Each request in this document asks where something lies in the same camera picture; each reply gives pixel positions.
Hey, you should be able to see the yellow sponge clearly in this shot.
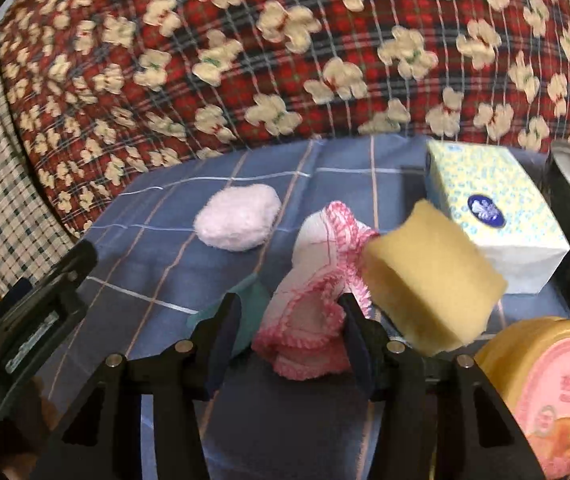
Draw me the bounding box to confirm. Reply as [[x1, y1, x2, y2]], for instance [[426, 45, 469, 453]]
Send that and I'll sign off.
[[362, 199, 510, 358]]

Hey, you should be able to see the blue plaid bedsheet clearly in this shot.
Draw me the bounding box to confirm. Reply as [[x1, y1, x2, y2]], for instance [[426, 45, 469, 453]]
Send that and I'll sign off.
[[35, 135, 570, 480]]

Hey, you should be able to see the pink fluffy pad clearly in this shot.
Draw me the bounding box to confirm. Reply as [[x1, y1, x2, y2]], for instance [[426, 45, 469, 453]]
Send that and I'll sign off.
[[194, 183, 283, 252]]

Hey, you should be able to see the red plaid bear-print blanket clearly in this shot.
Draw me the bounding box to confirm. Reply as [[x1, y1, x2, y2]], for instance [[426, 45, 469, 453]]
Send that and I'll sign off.
[[0, 0, 570, 241]]

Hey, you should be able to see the round pink-lidded container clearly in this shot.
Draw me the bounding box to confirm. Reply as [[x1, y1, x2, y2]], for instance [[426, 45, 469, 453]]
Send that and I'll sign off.
[[475, 317, 570, 480]]

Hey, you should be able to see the patterned facial tissue pack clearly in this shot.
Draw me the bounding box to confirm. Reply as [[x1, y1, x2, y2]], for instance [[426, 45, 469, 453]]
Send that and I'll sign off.
[[424, 140, 570, 296]]

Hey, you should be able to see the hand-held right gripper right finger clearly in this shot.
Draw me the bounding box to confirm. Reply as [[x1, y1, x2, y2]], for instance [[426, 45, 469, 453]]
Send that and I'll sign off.
[[337, 292, 546, 480]]

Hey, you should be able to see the teal cloth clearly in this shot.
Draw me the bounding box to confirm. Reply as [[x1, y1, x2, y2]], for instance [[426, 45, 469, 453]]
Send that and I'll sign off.
[[187, 275, 272, 359]]

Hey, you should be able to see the pink-edged white cloth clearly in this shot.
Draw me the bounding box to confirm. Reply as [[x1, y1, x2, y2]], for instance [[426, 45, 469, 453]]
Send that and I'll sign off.
[[257, 201, 382, 380]]

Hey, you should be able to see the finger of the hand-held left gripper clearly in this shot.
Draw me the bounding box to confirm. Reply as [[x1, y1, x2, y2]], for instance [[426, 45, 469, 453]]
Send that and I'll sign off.
[[40, 240, 100, 291]]

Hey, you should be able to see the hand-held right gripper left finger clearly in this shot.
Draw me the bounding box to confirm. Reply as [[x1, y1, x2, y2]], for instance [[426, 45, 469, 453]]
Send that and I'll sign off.
[[30, 292, 244, 480]]

